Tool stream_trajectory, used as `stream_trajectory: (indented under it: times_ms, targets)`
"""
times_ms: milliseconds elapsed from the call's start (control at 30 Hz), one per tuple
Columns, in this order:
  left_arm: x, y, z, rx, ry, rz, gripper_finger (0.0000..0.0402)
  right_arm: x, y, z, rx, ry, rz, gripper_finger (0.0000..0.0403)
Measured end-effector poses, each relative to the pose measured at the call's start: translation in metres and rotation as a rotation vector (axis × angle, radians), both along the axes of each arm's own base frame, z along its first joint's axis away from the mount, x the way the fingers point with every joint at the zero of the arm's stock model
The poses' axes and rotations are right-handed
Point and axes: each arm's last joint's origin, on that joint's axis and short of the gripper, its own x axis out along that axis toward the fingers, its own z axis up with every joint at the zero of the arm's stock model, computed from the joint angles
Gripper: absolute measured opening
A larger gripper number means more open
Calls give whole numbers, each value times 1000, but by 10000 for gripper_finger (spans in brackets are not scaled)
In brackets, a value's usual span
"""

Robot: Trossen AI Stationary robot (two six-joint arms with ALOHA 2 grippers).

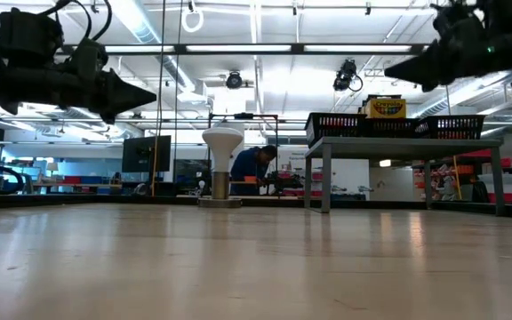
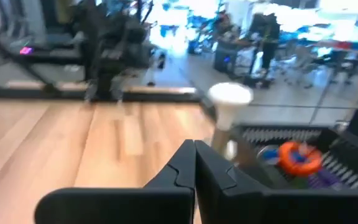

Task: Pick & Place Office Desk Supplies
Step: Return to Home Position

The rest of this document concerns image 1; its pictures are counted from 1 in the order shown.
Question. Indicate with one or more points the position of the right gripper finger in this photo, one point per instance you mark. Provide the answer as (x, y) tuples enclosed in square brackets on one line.
[(420, 71)]

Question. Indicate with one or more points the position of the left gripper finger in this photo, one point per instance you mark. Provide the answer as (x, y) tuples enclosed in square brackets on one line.
[(127, 95)]

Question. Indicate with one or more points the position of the black slotted plastic basket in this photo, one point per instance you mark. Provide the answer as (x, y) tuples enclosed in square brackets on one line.
[(394, 129), (336, 129), (451, 129)]

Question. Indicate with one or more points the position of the small white desk lamp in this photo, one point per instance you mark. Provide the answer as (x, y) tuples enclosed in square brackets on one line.
[(52, 168)]

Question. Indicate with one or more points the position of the black monitor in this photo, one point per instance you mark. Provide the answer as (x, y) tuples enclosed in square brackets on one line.
[(142, 155)]

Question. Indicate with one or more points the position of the grey perforated metal shelf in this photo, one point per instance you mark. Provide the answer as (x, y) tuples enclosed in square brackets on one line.
[(394, 149)]

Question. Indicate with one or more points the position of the red storage bins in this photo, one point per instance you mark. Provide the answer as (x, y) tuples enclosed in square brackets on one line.
[(482, 153)]

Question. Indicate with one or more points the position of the white bulb lamp metal base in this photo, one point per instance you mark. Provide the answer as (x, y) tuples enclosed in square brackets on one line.
[(222, 142)]

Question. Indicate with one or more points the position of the black chair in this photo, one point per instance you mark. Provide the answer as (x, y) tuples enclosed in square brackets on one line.
[(480, 191)]

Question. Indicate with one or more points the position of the person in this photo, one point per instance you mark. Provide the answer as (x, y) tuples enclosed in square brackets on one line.
[(249, 169)]

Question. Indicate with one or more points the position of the black background robot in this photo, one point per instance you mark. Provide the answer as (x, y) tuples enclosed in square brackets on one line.
[(285, 181)]

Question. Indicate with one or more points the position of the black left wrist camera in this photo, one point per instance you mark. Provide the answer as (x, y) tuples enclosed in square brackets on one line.
[(29, 37)]

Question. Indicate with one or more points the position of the small black ceiling camera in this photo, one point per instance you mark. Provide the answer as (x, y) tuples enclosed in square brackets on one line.
[(234, 80)]

